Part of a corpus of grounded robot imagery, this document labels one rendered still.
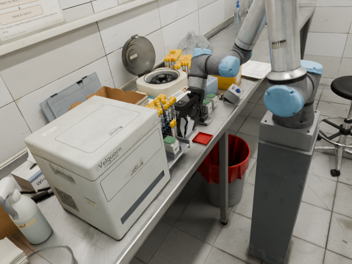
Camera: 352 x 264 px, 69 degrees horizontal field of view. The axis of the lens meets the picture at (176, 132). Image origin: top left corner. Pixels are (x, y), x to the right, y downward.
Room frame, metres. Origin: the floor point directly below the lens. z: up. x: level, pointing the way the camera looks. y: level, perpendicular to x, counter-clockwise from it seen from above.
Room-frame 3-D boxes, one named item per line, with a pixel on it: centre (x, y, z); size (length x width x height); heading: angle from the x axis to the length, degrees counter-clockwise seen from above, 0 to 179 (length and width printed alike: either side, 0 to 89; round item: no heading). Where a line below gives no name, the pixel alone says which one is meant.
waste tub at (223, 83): (1.35, -0.33, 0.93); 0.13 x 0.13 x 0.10; 58
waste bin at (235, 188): (1.29, -0.28, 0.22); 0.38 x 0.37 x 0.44; 143
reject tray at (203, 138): (0.88, -0.11, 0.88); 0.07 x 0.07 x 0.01; 53
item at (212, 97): (1.13, -0.20, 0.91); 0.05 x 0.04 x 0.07; 53
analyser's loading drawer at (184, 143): (0.75, 0.04, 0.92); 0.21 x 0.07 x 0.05; 143
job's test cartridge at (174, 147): (0.76, 0.03, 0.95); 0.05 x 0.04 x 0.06; 53
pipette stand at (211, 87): (1.23, -0.21, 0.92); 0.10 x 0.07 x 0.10; 135
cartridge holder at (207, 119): (1.02, -0.13, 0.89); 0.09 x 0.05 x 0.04; 54
